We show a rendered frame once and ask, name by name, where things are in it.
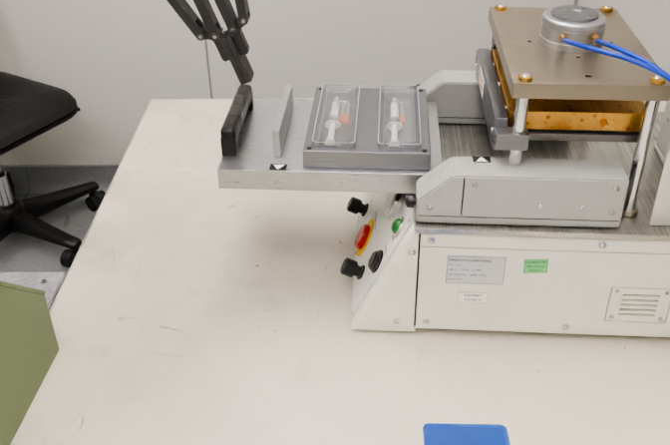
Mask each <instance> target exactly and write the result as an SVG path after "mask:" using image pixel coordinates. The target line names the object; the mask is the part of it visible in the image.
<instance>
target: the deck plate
mask: <svg viewBox="0 0 670 445"><path fill-rule="evenodd" d="M663 115H664V112H658V114H657V118H656V122H655V127H654V131H653V135H652V139H651V144H650V148H649V152H648V156H647V161H646V165H645V169H644V173H643V178H642V182H641V186H640V190H639V195H638V199H637V203H636V206H637V208H638V213H637V216H635V217H631V218H630V217H625V216H622V217H621V221H620V226H619V227H618V228H614V227H580V226H546V225H512V224H477V223H443V222H417V221H416V206H414V229H415V233H446V234H479V235H512V236H546V237H579V238H612V239H645V240H670V225H650V224H649V223H650V219H651V215H652V211H653V207H654V203H655V199H656V195H657V191H658V187H659V183H660V179H661V175H662V171H663V167H664V165H663V164H662V162H661V160H660V159H659V157H658V155H657V153H656V152H655V150H654V145H655V144H657V140H658V135H659V131H660V127H661V123H662V119H663ZM439 130H440V140H441V150H442V160H443V162H444V161H446V160H447V159H449V158H452V157H470V158H472V157H473V156H474V157H491V158H508V154H509V151H506V150H492V146H491V141H490V137H489V132H488V128H487V125H478V124H439ZM635 146H636V143H626V142H582V141H538V140H529V142H528V149H527V151H522V156H521V158H522V159H553V160H595V161H619V163H620V164H621V166H622V168H623V170H624V172H625V174H626V176H627V178H628V177H629V173H630V169H631V164H632V160H633V155H634V151H635Z"/></svg>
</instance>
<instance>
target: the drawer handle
mask: <svg viewBox="0 0 670 445"><path fill-rule="evenodd" d="M252 110H253V95H252V89H251V86H250V85H240V86H239V87H238V89H237V92H236V94H235V96H234V99H233V101H232V103H231V106H230V108H229V111H228V113H227V115H226V118H225V120H224V122H223V125H222V127H221V130H220V135H221V138H220V143H221V153H222V155H223V156H236V154H237V141H236V140H237V137H238V134H239V132H240V129H241V126H242V124H243V121H244V118H245V116H246V113H247V111H252Z"/></svg>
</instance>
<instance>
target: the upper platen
mask: <svg viewBox="0 0 670 445"><path fill-rule="evenodd" d="M492 60H493V64H494V67H495V71H496V75H497V78H498V82H499V86H500V89H501V93H502V99H503V103H504V106H505V110H506V114H507V117H508V121H507V126H508V127H512V122H513V114H514V106H515V98H512V97H511V95H510V91H509V88H508V85H507V81H506V78H505V75H504V71H503V66H502V62H501V59H500V56H499V52H498V49H492ZM644 106H645V104H644V102H643V101H620V100H568V99H529V105H528V112H527V119H526V128H527V129H528V132H529V139H530V140H538V141H582V142H626V143H636V142H637V137H638V133H639V128H640V124H641V119H642V115H643V110H644Z"/></svg>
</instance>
